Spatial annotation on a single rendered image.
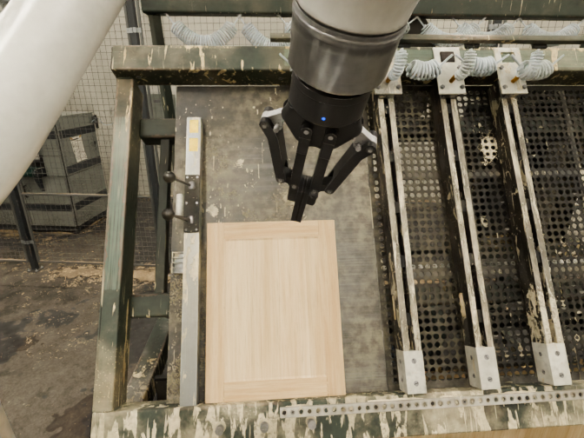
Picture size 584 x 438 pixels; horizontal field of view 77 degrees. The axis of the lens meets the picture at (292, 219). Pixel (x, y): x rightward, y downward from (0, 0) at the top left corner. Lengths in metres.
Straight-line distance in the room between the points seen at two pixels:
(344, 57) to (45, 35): 0.20
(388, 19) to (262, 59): 1.16
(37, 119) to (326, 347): 1.09
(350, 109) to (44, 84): 0.23
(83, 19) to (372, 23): 0.20
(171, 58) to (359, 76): 1.20
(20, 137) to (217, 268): 1.00
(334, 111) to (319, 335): 0.99
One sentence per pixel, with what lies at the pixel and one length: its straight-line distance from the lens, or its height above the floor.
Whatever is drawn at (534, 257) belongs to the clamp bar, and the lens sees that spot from 1.49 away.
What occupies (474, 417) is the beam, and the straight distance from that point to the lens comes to 1.41.
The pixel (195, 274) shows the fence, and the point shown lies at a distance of 1.24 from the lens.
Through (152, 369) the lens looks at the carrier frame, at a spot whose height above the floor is 0.79.
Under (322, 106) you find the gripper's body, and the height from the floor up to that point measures 1.79.
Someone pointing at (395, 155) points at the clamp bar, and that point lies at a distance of 1.36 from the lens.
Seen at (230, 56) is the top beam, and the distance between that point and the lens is 1.44.
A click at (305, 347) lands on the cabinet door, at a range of 1.25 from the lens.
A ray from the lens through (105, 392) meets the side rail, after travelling 1.32.
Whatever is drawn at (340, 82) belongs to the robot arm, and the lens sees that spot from 0.31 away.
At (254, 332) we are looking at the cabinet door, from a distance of 1.24.
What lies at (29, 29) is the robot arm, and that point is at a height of 1.84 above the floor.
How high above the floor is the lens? 1.81
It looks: 20 degrees down
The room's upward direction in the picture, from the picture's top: straight up
